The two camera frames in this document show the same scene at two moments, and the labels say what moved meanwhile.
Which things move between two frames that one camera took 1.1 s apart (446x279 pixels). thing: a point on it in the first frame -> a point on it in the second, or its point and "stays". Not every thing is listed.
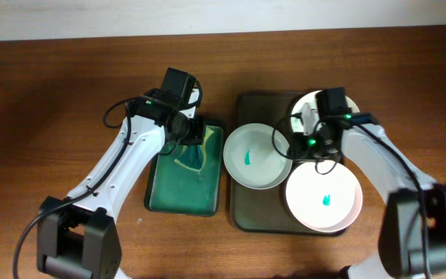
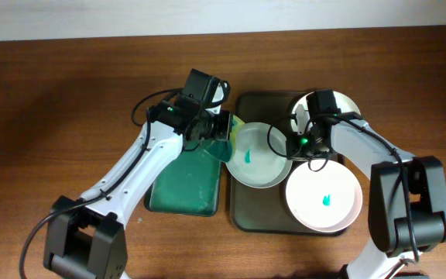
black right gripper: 300,151 stays
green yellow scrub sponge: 193,156 -> 224,149
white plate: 324,195 stays
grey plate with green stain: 255,156 stays
